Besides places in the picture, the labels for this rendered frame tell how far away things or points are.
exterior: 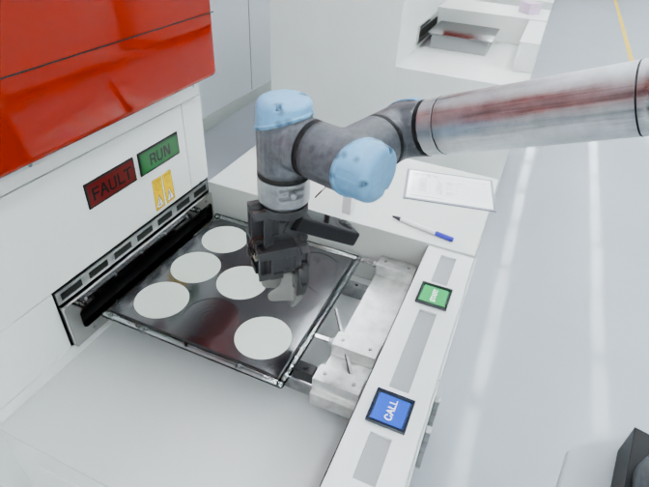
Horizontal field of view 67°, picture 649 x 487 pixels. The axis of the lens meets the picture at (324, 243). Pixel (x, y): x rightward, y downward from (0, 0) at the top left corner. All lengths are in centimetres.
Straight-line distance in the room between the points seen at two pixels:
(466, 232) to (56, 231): 77
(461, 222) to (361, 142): 56
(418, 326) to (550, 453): 122
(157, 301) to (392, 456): 52
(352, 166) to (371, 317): 45
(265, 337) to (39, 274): 38
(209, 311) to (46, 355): 28
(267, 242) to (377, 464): 33
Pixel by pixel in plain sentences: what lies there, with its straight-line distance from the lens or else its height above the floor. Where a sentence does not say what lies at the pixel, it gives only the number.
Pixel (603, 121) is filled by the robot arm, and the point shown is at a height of 137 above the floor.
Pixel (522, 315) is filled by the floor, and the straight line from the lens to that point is 243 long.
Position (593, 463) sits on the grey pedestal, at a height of 82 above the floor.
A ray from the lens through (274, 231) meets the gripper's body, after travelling 73.
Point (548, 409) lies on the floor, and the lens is 211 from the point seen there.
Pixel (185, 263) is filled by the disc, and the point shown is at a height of 90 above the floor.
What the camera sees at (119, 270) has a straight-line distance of 102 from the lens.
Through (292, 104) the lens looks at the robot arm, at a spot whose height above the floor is 133.
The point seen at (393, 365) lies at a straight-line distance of 78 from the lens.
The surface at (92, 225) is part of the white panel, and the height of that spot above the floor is 105.
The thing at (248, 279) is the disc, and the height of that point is 90.
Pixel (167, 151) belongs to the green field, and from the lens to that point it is 105.
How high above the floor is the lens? 155
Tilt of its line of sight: 37 degrees down
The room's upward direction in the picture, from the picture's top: 3 degrees clockwise
